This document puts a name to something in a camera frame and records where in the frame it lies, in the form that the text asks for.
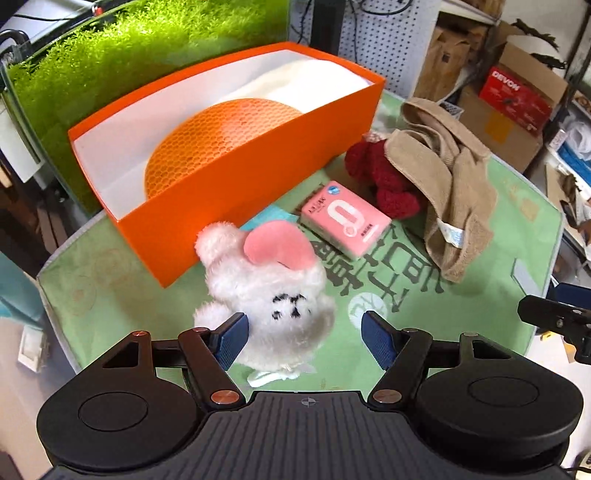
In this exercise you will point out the white plastic block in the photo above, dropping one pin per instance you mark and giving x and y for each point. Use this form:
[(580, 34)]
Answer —
[(32, 350)]

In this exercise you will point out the black metal stand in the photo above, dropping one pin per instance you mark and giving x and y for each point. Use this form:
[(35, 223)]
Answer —
[(328, 23)]

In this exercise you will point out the orange box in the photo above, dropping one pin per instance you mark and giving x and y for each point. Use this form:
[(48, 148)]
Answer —
[(258, 157)]

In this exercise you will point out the pink tissue packet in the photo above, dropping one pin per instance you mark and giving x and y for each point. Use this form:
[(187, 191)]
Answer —
[(346, 217)]

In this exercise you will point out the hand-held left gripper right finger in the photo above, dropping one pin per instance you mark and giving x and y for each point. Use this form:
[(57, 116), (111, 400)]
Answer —
[(378, 339)]

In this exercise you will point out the grey tape patch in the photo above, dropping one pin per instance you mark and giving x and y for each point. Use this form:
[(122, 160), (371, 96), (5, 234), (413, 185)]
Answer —
[(524, 273)]

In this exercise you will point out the white towel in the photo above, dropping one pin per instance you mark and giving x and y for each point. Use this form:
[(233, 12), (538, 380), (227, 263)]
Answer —
[(304, 78)]

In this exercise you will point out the white pegboard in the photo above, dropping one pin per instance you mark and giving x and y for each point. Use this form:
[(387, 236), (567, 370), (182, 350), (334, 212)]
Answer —
[(392, 46)]

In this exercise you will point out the teal paper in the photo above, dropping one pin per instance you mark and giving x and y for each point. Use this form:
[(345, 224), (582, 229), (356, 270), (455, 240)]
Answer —
[(277, 214)]

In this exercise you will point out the orange honeycomb mat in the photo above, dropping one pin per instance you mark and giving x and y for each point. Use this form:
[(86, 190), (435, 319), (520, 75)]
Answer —
[(207, 138)]

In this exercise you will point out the open cardboard box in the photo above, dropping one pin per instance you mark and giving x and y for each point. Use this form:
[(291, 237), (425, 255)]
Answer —
[(508, 143)]

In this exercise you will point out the beige towel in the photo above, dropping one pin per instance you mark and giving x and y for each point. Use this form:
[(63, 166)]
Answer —
[(457, 194)]

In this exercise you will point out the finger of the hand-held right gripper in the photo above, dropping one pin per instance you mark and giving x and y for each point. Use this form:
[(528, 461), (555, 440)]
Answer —
[(540, 310), (572, 293)]

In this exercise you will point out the white plush rabbit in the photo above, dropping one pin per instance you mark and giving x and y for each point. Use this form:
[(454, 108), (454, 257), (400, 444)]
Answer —
[(277, 295)]

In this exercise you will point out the red plush toy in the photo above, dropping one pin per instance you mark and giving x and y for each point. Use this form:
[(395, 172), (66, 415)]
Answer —
[(388, 175)]

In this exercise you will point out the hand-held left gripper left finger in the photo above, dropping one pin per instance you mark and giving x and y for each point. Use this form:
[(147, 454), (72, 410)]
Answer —
[(233, 339)]

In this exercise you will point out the aquarium with green plants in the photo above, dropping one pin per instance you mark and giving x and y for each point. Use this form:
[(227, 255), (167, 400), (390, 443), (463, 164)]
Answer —
[(115, 64)]

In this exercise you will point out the white plastic bag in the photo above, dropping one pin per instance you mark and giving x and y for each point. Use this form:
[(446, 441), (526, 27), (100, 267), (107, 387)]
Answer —
[(579, 134)]

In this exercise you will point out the green printed table mat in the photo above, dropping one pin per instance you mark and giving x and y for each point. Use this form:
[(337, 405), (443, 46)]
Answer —
[(138, 286)]

